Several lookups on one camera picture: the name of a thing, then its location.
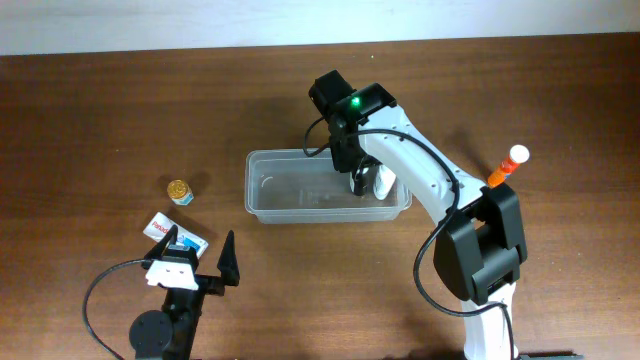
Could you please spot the clear plastic container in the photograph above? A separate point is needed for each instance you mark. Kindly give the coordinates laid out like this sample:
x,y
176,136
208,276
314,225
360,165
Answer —
x,y
287,187

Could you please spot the orange tube white cap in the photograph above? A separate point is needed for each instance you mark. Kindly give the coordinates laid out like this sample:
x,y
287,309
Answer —
x,y
518,154

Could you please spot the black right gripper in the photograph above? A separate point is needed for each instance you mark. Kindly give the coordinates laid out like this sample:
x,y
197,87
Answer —
x,y
341,159

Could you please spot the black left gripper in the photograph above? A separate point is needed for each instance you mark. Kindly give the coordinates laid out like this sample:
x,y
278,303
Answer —
x,y
227,268

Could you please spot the small gold-lid jar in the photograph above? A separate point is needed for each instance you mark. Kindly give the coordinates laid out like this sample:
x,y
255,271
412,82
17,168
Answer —
x,y
180,192

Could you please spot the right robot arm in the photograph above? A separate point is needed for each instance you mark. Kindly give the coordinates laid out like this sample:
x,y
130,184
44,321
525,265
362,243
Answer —
x,y
469,265

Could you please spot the white Panadol medicine box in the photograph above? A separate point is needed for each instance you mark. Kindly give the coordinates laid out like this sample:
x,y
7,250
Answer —
x,y
160,225

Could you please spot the dark bottle white cap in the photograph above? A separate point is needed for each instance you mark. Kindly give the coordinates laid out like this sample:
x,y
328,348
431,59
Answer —
x,y
359,181

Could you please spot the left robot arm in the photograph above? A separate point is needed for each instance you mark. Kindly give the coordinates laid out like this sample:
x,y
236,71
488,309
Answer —
x,y
169,333

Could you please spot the white spray bottle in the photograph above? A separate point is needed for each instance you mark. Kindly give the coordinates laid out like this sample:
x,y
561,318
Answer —
x,y
383,182

